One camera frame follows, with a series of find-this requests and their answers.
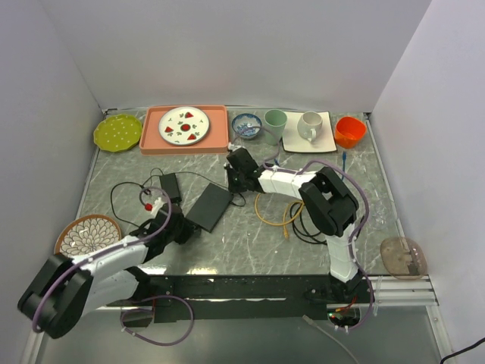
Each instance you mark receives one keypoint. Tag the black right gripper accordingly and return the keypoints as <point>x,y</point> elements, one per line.
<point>229,174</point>

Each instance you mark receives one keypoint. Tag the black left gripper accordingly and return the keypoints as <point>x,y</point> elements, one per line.
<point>189,230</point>

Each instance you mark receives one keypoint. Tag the black network switch box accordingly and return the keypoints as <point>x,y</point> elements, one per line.
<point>209,207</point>

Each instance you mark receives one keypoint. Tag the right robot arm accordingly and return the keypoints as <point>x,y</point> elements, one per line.
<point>330,204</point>

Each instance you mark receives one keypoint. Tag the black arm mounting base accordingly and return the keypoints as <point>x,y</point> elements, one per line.
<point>176,297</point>

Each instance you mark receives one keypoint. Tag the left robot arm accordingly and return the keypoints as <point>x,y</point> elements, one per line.
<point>65,289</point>

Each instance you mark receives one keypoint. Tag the black power adapter brick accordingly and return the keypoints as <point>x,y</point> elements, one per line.
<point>169,183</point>

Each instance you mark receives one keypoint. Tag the pink plastic tray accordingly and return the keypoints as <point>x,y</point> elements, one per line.
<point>216,142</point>

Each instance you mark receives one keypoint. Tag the blue white patterned bowl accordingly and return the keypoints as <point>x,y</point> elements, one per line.
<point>246,126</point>

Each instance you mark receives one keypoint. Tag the white square plate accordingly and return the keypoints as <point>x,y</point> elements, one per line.
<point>292,142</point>

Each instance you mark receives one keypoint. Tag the pale green cup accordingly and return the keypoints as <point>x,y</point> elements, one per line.
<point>274,124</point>

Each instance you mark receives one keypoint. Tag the white watermelon pattern plate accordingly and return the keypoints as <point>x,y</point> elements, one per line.
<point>184,126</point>

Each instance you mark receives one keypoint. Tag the white ceramic mug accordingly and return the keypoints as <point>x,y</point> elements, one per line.
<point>309,126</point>

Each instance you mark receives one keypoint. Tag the brown petal pattern plate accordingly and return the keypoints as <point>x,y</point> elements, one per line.
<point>87,234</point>

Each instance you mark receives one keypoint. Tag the green dotted plate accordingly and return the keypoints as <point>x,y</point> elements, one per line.
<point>118,133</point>

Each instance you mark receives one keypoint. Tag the orange plastic bowl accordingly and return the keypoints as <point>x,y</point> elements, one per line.
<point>349,132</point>

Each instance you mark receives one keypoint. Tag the transparent brown oval dish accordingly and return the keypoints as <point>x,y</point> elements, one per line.
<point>403,258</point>

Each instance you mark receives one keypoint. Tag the aluminium frame rail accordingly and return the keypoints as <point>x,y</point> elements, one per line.
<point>417,294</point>

